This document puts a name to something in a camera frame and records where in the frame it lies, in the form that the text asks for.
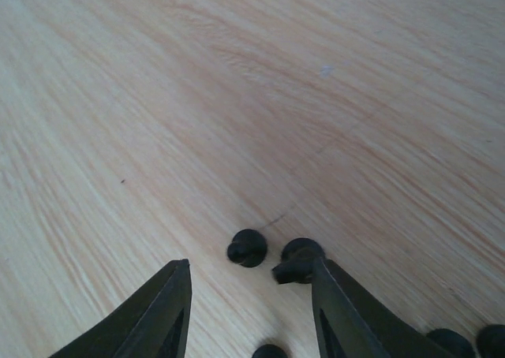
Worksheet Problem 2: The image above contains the black chess piece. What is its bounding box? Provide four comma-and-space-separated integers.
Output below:
226, 229, 267, 268
426, 328, 477, 358
271, 237, 326, 285
476, 324, 505, 358
252, 344, 288, 358

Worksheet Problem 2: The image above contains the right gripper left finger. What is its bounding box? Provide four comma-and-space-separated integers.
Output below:
52, 259, 192, 358

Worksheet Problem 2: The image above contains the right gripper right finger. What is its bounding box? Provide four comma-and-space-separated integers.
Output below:
312, 258, 453, 357

